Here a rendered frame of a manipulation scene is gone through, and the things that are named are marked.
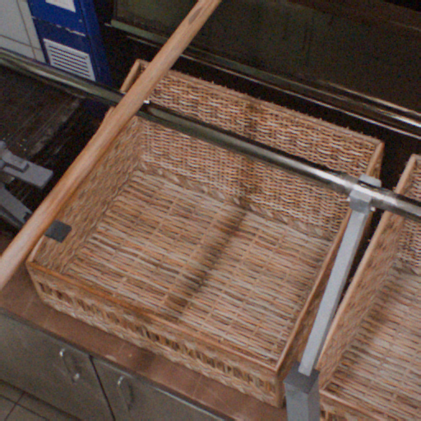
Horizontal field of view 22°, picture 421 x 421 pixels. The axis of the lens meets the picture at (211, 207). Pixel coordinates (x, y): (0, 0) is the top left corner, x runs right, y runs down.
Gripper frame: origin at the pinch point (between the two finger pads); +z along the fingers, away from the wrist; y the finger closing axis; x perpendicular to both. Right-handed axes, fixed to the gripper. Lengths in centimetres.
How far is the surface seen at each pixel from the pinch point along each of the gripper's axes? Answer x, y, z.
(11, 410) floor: -3, 119, -45
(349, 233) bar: -19.6, 7.6, 39.2
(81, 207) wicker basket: -28, 50, -25
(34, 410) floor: -5, 119, -40
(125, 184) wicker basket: -42, 59, -25
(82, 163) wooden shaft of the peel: -7.8, -1.6, 0.7
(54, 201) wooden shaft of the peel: -0.1, -1.5, 0.9
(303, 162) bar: -24.3, 1.4, 29.3
